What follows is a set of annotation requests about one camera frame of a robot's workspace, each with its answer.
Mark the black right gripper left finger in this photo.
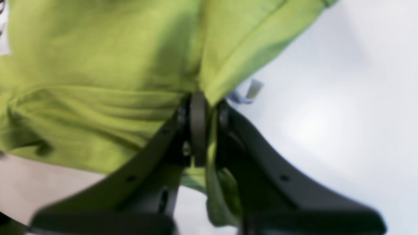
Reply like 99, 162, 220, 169
29, 92, 207, 235

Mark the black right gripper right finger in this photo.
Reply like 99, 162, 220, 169
217, 101, 387, 235

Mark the green T-shirt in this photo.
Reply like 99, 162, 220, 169
0, 0, 338, 227

